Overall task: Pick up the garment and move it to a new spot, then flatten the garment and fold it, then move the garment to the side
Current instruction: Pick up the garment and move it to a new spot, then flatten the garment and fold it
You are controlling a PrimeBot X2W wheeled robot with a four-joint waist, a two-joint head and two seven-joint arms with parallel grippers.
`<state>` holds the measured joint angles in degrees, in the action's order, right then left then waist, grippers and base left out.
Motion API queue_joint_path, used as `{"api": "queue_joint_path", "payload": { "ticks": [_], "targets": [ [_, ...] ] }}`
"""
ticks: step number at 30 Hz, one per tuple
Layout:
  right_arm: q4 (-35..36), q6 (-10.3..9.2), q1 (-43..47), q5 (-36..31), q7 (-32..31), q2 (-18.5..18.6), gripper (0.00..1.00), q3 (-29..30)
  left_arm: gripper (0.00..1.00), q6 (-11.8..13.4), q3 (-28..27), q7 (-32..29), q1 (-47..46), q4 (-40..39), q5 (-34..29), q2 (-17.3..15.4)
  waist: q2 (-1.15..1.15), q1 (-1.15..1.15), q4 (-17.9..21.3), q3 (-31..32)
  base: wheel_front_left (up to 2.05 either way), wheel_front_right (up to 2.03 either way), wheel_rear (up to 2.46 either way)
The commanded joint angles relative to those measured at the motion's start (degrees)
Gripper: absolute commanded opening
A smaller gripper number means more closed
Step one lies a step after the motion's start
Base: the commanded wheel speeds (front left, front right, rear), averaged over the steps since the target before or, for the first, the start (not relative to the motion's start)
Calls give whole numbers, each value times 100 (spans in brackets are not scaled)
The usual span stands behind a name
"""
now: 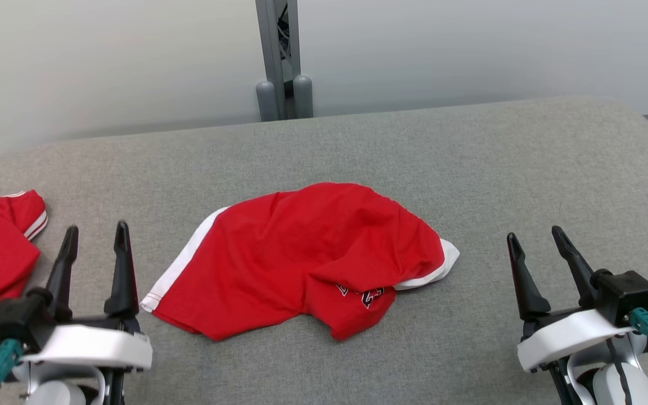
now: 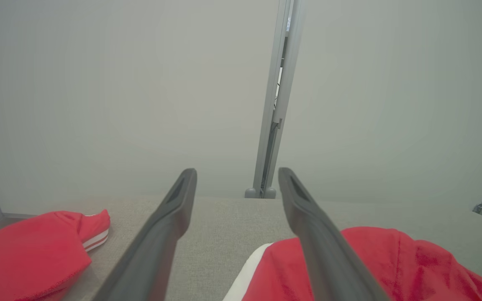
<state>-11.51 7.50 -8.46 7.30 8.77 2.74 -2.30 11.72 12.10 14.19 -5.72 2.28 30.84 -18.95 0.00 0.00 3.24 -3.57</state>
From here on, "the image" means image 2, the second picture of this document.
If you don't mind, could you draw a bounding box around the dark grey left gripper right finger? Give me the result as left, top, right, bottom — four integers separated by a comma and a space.
278, 167, 390, 301

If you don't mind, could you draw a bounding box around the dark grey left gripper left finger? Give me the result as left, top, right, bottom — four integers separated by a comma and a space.
92, 168, 197, 301

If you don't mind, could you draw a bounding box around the red garment with white stripes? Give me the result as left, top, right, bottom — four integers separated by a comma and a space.
0, 209, 482, 301

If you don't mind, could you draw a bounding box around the grey metal double frame post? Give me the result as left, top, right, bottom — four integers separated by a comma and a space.
244, 0, 306, 199

